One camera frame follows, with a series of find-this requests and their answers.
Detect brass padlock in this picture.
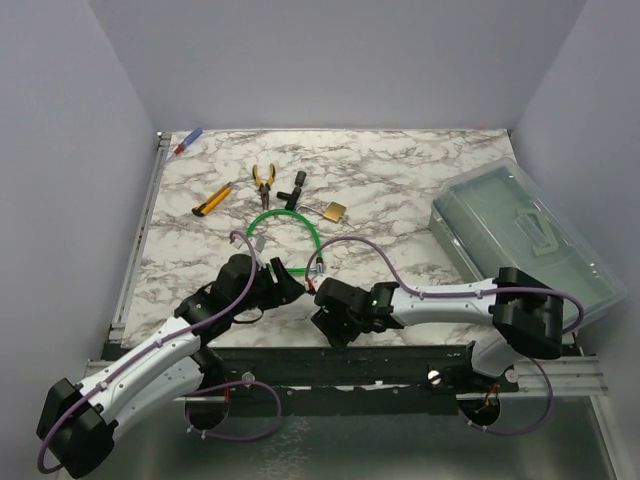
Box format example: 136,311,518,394
295,202,347,223

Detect blue red screwdriver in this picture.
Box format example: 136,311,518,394
173,127,203,155

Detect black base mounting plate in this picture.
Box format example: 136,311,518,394
197,346,517,417

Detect clear plastic storage box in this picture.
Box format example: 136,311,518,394
429,158,627,324

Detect yellow black pliers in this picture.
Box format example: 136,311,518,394
252,163,276,210

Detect black T-shaped pipe fitting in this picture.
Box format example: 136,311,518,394
276,171,307,211

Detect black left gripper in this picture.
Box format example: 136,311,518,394
232,258,307,316

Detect yellow black utility knife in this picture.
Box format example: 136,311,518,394
191,182,232,217

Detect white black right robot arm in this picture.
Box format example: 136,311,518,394
311,267,564,392

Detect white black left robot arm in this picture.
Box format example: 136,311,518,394
36,254,305,479

